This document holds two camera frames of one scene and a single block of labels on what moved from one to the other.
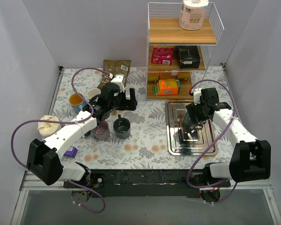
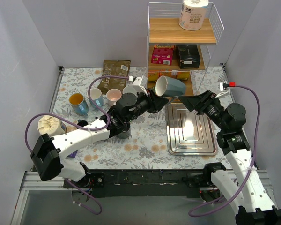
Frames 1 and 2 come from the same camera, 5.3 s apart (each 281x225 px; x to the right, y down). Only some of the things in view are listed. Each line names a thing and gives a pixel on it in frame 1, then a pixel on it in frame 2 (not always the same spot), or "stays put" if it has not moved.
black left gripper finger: (132, 95) -> (158, 101)
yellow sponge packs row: (154, 76) stays put
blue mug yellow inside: (76, 102) stays put
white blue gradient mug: (127, 89) stays put
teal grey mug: (191, 133) -> (167, 86)
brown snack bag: (114, 67) stays put
